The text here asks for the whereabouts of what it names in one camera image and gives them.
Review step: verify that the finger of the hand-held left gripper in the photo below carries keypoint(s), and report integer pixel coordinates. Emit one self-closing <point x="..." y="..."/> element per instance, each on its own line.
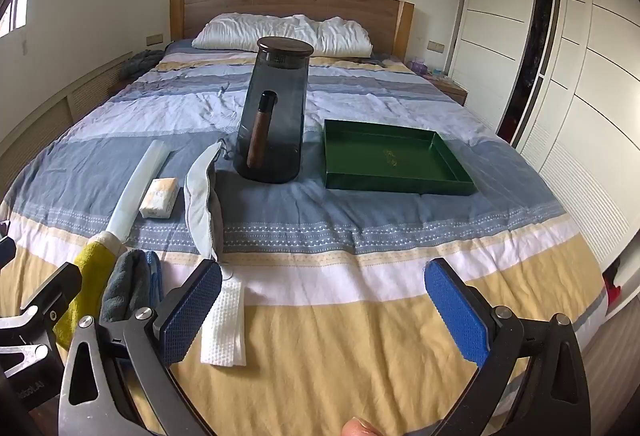
<point x="6" y="251"/>
<point x="52" y="283"/>

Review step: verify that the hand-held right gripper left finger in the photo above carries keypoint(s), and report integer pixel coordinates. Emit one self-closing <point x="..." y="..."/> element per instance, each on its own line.
<point x="192" y="311"/>

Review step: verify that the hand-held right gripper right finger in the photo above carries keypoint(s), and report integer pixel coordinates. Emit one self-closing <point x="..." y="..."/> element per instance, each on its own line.
<point x="457" y="316"/>

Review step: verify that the white paper towel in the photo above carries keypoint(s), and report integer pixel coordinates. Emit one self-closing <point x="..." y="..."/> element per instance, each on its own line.
<point x="225" y="331"/>

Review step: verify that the yellow towel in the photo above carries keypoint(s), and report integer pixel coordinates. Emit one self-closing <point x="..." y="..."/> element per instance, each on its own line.
<point x="92" y="266"/>

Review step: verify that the grey towel with blue edge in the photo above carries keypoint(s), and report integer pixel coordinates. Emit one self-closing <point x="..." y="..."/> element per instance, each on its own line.
<point x="125" y="281"/>

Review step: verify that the light grey eye mask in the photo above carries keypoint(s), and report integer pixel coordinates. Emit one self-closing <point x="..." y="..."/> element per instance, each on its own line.
<point x="200" y="201"/>

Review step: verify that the beige tissue pack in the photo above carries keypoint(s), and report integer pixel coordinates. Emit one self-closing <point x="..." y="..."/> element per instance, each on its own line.
<point x="159" y="197"/>

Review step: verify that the translucent white pouch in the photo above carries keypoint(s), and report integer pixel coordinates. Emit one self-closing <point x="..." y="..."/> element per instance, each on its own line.
<point x="135" y="186"/>

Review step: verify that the green tray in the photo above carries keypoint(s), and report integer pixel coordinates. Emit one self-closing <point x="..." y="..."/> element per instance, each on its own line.
<point x="380" y="156"/>

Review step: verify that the person's right hand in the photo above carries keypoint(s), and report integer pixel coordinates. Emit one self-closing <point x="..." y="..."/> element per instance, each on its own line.
<point x="361" y="428"/>

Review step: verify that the red cloth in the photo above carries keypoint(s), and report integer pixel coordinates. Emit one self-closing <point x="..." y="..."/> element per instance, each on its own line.
<point x="612" y="293"/>

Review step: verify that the smoked glass pitcher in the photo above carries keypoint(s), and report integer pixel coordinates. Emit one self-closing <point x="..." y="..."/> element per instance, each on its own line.
<point x="280" y="116"/>

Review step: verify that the wooden nightstand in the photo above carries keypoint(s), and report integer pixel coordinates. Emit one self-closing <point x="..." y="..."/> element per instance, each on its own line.
<point x="452" y="91"/>

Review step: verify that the dark grey knit cloth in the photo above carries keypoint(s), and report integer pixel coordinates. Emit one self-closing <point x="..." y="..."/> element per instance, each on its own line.
<point x="140" y="63"/>

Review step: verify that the window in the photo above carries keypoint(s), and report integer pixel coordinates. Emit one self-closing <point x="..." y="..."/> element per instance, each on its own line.
<point x="15" y="11"/>

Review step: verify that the purple item on nightstand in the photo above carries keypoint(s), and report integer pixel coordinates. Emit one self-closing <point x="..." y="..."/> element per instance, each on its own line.
<point x="418" y="66"/>

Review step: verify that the white wardrobe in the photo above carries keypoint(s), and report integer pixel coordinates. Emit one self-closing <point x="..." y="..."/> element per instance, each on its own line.
<point x="590" y="91"/>

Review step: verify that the white pillow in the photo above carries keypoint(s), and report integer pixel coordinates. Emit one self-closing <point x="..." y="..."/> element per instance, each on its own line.
<point x="280" y="33"/>

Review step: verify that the wooden headboard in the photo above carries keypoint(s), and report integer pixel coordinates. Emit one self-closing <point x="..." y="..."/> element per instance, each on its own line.
<point x="290" y="1"/>

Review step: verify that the beige wall panel cover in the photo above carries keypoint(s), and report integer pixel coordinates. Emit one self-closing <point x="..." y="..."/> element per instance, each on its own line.
<point x="50" y="116"/>

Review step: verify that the beige wall switch plate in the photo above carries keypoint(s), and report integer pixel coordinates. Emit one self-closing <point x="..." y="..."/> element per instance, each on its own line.
<point x="155" y="39"/>
<point x="435" y="46"/>

